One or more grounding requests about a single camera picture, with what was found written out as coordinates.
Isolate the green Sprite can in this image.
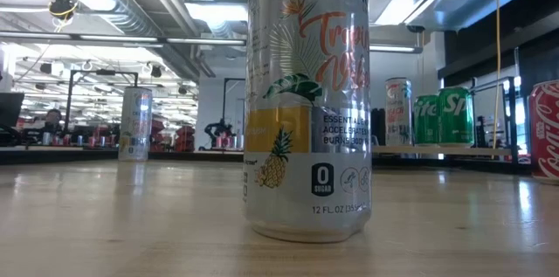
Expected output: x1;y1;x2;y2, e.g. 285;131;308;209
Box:
438;87;476;147
412;94;441;147

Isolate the yellow cable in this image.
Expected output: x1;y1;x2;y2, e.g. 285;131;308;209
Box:
492;0;502;160

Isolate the red Coca-Cola can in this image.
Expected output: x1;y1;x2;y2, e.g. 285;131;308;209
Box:
528;79;559;185

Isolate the long ceiling light bar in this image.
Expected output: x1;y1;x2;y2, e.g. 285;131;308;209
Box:
0;31;424;54

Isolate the person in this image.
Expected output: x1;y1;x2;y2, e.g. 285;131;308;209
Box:
42;108;65;135

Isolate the black ceiling dome camera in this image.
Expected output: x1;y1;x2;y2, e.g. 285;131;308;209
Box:
48;0;79;21

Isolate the red distant equipment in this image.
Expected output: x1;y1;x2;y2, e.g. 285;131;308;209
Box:
174;125;197;152
150;119;166;152

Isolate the silver Celsius tropical vibe can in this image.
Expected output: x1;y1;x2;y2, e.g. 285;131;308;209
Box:
242;0;373;244

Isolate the silver Celsius peach vibe can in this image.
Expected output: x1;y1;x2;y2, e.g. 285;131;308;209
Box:
384;77;413;147
117;86;154;163

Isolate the wooden shelf with black frame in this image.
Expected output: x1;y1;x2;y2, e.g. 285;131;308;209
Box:
371;76;521;167

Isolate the black computer monitor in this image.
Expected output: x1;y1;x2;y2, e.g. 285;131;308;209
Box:
0;92;25;128

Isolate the silver spiral ventilation duct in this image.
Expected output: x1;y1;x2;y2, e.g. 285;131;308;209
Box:
37;0;202;81

